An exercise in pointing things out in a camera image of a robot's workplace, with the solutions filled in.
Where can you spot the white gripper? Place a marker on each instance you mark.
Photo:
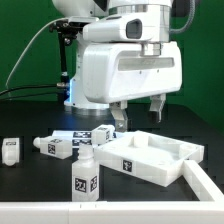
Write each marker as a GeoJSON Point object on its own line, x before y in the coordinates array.
{"type": "Point", "coordinates": [120, 71]}

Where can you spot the white square table top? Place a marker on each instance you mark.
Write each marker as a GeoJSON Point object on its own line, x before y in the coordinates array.
{"type": "Point", "coordinates": [147, 156]}

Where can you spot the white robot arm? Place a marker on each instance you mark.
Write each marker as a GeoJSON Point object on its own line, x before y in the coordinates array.
{"type": "Point", "coordinates": [167, 16]}

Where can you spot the white sheet with tags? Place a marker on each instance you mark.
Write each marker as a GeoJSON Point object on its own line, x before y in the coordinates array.
{"type": "Point", "coordinates": [76, 137]}

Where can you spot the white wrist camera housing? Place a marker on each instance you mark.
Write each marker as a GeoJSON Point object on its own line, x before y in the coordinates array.
{"type": "Point", "coordinates": [119, 29]}

